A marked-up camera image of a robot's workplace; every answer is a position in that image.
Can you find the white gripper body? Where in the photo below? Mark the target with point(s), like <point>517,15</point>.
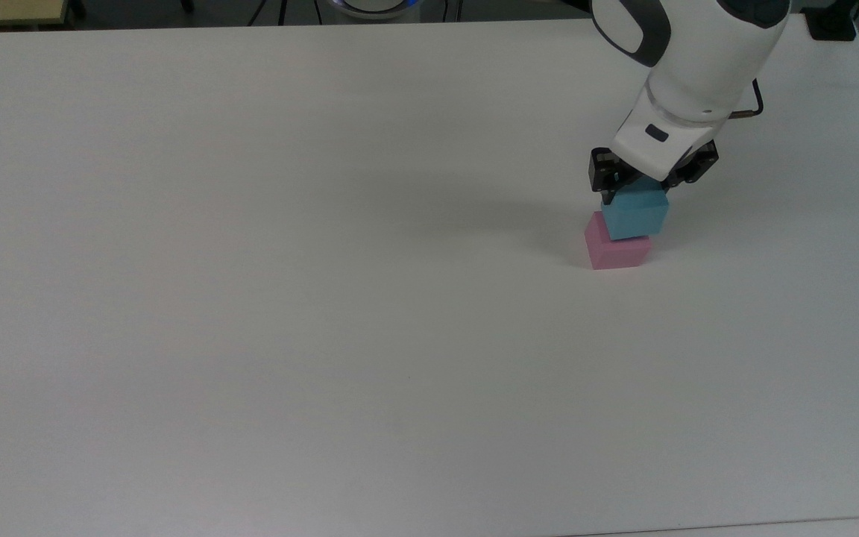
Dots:
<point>661,145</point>

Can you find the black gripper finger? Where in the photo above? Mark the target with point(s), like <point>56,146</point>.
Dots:
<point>702,162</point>
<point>606,175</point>

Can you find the blue foam cube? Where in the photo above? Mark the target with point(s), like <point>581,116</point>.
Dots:
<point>634,212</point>

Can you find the round robot base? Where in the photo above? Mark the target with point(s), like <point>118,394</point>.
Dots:
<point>373,7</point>

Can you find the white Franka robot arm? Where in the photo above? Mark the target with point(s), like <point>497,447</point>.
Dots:
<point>705,52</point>

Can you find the pink foam cube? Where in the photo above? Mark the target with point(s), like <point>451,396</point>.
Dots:
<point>616,255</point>

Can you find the black table clamp base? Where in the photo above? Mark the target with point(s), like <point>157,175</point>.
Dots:
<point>832,26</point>

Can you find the wooden table top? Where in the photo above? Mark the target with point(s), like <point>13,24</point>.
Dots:
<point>4,11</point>

